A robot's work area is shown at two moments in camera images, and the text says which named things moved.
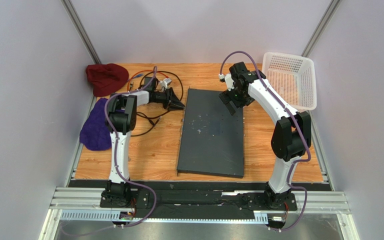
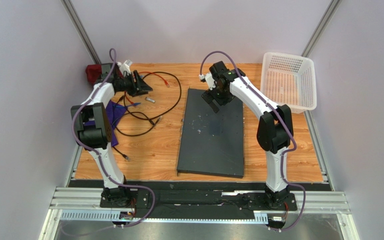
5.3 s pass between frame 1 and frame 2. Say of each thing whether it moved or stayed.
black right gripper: moved
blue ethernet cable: moved
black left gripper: moved
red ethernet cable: moved
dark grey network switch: stayed
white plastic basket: stayed
